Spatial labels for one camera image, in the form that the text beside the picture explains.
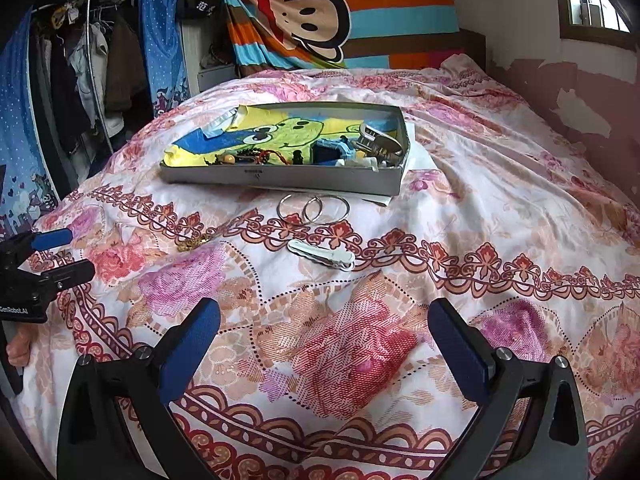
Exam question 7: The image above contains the blue wrist watch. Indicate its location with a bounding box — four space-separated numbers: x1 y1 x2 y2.
312 139 359 166

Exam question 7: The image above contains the barred window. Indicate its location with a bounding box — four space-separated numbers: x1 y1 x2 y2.
550 0 634 41

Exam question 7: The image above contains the white bedside cabinet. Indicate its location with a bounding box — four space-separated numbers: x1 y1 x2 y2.
180 15 239 94

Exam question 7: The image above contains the blue dotted wardrobe curtain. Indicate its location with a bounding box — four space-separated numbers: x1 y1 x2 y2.
0 20 61 241
137 0 191 116

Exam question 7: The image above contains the person's left hand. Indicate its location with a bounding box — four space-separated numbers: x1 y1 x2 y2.
6 332 34 367

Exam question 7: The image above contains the floral pink bedspread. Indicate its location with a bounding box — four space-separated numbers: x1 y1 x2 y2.
20 55 640 480

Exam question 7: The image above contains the white hair clip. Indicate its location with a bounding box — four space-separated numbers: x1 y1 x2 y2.
287 239 357 270

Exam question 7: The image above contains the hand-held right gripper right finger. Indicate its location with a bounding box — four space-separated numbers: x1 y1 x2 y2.
427 297 590 480

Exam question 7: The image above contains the grey shallow box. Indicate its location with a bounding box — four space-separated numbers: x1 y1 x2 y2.
159 102 412 196

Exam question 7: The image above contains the beige metal clip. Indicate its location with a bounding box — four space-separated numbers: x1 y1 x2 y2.
350 122 405 169

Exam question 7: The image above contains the brown wooden headboard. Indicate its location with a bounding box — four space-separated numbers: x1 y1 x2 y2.
385 30 487 69

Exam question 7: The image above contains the small silver ring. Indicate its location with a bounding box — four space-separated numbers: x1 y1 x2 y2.
301 196 326 224

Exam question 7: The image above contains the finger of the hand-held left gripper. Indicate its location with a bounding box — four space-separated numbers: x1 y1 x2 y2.
27 260 96 294
0 228 74 267

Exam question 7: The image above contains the silver bangle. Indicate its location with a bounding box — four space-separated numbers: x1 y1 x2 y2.
278 192 311 222
312 194 351 225

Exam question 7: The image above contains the striped monkey blanket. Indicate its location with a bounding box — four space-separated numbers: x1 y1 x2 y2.
202 0 461 79

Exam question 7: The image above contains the cartoon frog printed cloth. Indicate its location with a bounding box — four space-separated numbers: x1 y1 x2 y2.
167 106 401 167

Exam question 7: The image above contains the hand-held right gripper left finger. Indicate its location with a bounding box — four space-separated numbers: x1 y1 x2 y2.
56 297 222 480

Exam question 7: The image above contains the dark red beaded necklace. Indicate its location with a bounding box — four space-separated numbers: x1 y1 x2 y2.
205 147 262 167

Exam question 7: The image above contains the row of hanging clothes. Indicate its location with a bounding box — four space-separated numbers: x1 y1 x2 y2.
30 0 151 181

